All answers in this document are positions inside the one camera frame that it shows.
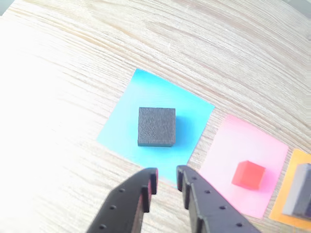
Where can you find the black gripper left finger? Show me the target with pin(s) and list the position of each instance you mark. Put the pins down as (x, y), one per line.
(121, 206)

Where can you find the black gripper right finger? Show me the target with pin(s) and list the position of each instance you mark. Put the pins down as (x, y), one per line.
(213, 211)

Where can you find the small red cube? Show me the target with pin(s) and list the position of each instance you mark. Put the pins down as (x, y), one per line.
(247, 176)

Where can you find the large grey cube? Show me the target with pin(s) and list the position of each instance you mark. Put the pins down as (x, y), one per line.
(294, 191)

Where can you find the small black cube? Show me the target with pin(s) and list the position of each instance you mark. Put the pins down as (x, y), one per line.
(156, 126)

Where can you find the blue paper sheet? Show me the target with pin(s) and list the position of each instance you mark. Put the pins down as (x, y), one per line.
(116, 131)

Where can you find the pink paper sheet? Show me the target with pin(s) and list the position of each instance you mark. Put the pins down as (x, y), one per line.
(233, 136)

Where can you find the orange paper sheet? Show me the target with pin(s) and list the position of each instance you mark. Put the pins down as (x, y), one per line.
(286, 174)

